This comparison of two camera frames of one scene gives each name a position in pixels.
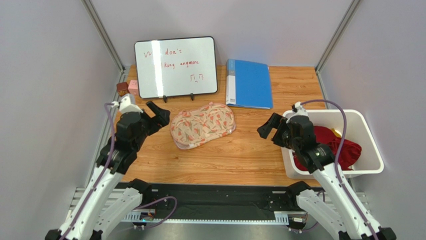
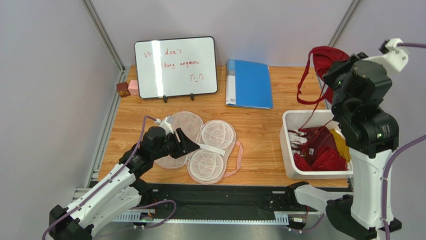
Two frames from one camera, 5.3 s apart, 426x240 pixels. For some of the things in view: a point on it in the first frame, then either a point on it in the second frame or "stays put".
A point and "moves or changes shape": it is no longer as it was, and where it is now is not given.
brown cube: [122, 88] stays put
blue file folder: [248, 84] stays put
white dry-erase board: [175, 67] stays put
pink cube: [133, 88] stays put
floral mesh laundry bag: [190, 129] moves or changes shape
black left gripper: [161, 119] -> [187, 146]
